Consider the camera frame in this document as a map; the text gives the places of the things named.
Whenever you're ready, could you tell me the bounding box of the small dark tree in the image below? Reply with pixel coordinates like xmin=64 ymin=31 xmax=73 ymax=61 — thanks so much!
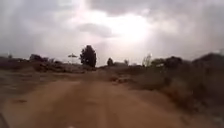
xmin=106 ymin=57 xmax=115 ymax=67

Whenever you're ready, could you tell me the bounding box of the tall dark tree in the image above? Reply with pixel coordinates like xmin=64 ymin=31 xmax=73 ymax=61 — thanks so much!
xmin=79 ymin=44 xmax=98 ymax=69

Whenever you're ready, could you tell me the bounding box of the thin pale tree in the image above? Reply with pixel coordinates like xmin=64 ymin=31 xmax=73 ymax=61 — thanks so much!
xmin=142 ymin=53 xmax=153 ymax=68

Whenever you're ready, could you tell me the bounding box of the mast with flat top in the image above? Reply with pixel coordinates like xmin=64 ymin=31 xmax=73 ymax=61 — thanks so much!
xmin=67 ymin=52 xmax=78 ymax=65

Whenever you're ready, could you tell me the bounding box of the red dirt road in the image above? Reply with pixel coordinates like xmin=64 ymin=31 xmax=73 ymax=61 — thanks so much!
xmin=0 ymin=71 xmax=214 ymax=128

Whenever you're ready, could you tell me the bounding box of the row of dark bushes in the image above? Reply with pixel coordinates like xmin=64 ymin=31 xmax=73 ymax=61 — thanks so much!
xmin=133 ymin=52 xmax=224 ymax=88
xmin=0 ymin=53 xmax=64 ymax=73

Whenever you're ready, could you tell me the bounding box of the dry scrub verge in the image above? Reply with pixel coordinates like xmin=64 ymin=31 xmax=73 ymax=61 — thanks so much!
xmin=99 ymin=64 xmax=224 ymax=128

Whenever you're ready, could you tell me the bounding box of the earth bank with scrub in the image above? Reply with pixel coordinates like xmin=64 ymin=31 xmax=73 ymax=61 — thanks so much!
xmin=0 ymin=61 xmax=88 ymax=101

